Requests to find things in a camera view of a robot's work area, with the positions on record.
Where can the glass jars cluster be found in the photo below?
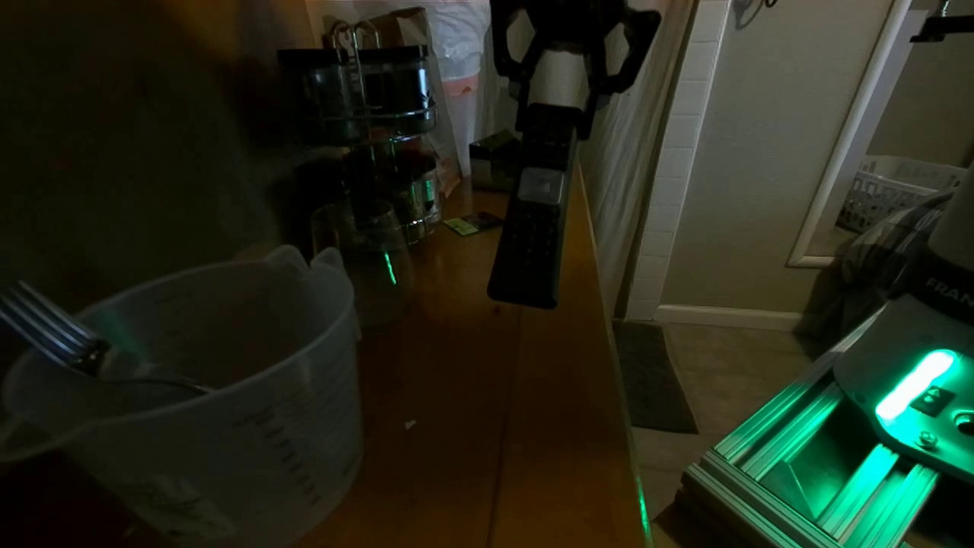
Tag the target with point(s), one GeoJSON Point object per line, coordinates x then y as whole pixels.
{"type": "Point", "coordinates": [384, 122]}

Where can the dark floor mat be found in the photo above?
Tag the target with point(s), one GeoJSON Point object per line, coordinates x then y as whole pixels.
{"type": "Point", "coordinates": [651, 375]}

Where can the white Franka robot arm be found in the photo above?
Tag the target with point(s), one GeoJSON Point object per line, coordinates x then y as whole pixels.
{"type": "Point", "coordinates": [960, 229]}

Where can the white laundry basket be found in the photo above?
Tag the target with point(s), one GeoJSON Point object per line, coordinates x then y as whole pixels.
{"type": "Point", "coordinates": [894, 193]}

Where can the green cardboard box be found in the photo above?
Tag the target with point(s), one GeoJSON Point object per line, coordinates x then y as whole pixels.
{"type": "Point", "coordinates": [492, 161]}

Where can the clear plastic measuring jug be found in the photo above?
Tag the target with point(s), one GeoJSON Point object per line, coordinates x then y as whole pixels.
{"type": "Point", "coordinates": [233, 446]}

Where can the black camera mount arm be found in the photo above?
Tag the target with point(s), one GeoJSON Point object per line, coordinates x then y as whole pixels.
{"type": "Point", "coordinates": [946, 24]}

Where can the round clear glass jar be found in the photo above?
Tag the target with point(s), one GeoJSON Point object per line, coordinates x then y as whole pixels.
{"type": "Point", "coordinates": [374, 278]}

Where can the black remote control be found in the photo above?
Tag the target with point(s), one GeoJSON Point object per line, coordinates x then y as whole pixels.
{"type": "Point", "coordinates": [533, 233]}

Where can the aluminium profile mounting frame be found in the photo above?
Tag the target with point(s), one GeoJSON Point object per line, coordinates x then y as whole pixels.
{"type": "Point", "coordinates": [801, 475]}

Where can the white bin with bag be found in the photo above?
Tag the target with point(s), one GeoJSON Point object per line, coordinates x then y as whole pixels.
{"type": "Point", "coordinates": [462, 61]}

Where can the small green card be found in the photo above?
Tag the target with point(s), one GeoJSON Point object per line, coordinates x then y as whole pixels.
{"type": "Point", "coordinates": [470, 222]}

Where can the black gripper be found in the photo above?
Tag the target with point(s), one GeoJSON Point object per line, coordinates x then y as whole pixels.
{"type": "Point", "coordinates": [574, 22]}

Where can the dark clothes pile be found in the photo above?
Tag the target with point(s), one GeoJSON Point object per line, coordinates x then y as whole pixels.
{"type": "Point", "coordinates": [872, 274]}

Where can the wooden dresser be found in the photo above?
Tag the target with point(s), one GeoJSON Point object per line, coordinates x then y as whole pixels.
{"type": "Point", "coordinates": [459, 405]}

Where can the white door frame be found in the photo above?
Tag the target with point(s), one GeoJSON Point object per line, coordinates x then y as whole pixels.
{"type": "Point", "coordinates": [681, 161]}

